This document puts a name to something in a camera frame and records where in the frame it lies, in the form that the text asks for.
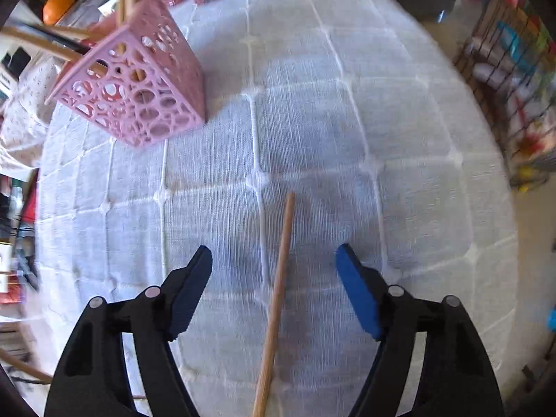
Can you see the grey checked tablecloth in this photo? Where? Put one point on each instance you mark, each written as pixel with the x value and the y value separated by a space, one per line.
pixel 304 139

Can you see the large orange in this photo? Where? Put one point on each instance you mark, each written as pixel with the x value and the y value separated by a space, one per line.
pixel 58 6

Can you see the pink perforated plastic basket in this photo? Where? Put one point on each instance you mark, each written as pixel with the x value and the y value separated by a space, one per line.
pixel 165 95

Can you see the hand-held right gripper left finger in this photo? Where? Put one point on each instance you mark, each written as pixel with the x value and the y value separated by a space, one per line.
pixel 191 295

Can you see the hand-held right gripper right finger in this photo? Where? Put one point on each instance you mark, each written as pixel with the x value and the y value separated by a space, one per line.
pixel 358 295

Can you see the floral cloth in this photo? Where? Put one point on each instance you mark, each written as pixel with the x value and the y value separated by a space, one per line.
pixel 26 108

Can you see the black chopstick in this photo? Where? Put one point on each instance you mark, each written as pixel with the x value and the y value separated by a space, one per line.
pixel 56 37

